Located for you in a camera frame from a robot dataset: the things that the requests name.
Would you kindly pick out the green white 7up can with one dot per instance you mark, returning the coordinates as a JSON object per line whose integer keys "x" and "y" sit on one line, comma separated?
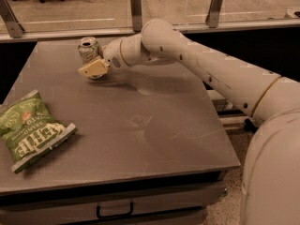
{"x": 89, "y": 49}

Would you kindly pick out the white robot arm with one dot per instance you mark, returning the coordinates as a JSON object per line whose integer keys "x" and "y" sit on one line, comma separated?
{"x": 271, "y": 177}

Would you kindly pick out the right metal bracket post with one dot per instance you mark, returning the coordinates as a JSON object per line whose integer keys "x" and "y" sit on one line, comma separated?
{"x": 212, "y": 18}

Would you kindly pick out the black drawer handle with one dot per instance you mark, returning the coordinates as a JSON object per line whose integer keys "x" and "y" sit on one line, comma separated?
{"x": 114, "y": 210}

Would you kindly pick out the grey cabinet drawer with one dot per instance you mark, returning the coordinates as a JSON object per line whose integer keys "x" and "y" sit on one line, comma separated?
{"x": 175, "y": 205}

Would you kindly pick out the green kettle chips bag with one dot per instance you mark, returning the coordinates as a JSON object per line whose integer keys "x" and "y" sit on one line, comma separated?
{"x": 29, "y": 130}

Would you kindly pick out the left metal bracket post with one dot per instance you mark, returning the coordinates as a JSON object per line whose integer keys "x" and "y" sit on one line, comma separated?
{"x": 14, "y": 28}

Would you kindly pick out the metal bracket post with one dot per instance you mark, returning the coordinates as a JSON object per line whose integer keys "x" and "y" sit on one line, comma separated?
{"x": 136, "y": 15}
{"x": 212, "y": 18}
{"x": 14, "y": 28}

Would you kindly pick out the black stand base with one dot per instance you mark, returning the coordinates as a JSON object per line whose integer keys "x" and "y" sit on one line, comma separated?
{"x": 249, "y": 126}

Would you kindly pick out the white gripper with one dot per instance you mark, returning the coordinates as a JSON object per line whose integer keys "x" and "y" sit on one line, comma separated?
{"x": 112, "y": 54}

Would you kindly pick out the middle metal bracket post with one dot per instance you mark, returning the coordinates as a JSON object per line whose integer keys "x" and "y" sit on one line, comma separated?
{"x": 136, "y": 15}

